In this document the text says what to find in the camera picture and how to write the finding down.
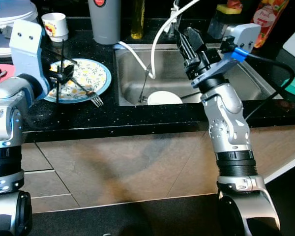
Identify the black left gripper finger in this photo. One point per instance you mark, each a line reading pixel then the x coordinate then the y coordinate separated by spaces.
pixel 69 76
pixel 70 65

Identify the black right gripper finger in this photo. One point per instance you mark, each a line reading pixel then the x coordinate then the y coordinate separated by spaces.
pixel 194 40
pixel 183 48

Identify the silver metal fork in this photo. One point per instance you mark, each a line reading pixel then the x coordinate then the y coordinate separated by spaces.
pixel 96 100

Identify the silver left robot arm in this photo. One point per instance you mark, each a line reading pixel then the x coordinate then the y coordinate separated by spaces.
pixel 5 113

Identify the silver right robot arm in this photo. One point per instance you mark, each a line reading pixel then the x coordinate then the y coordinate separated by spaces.
pixel 226 118

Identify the stainless steel sink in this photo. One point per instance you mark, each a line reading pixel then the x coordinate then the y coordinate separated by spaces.
pixel 172 64

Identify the floral plate with blue rim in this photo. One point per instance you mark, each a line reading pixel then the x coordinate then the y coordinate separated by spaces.
pixel 88 73

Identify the chrome faucet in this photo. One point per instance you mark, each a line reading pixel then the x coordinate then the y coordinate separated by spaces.
pixel 173 22

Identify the dark translucent sponge holder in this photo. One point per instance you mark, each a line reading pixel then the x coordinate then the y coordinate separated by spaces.
pixel 219 24

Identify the white printed mug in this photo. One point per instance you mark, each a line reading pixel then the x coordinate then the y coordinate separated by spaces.
pixel 54 24

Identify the yellow sponge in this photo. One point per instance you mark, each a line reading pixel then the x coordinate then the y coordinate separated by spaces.
pixel 230 8

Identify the yellow oil bottle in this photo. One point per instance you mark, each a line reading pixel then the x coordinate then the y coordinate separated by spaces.
pixel 137 24

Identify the pink plate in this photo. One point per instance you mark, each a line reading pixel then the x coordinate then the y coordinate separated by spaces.
pixel 5 68

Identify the grey tumbler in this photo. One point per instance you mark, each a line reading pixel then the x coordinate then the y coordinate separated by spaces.
pixel 104 24

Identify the white bowl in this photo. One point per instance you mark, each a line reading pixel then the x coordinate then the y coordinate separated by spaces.
pixel 164 98

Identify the red juice bottle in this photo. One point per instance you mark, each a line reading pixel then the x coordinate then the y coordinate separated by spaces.
pixel 268 19

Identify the white dish stack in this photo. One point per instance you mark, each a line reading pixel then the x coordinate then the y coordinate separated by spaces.
pixel 10 14

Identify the brown cabinet front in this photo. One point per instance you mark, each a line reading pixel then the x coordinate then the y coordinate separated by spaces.
pixel 137 162

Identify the white open appliance door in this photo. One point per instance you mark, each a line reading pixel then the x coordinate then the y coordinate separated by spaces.
pixel 285 168

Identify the black floor mat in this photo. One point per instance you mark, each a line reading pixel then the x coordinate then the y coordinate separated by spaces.
pixel 162 216

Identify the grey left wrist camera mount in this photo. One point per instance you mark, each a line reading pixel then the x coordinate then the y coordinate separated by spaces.
pixel 25 54

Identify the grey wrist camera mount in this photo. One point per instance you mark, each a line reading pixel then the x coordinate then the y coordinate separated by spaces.
pixel 248 34
pixel 25 54

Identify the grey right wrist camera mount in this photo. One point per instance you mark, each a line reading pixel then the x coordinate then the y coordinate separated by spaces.
pixel 248 34

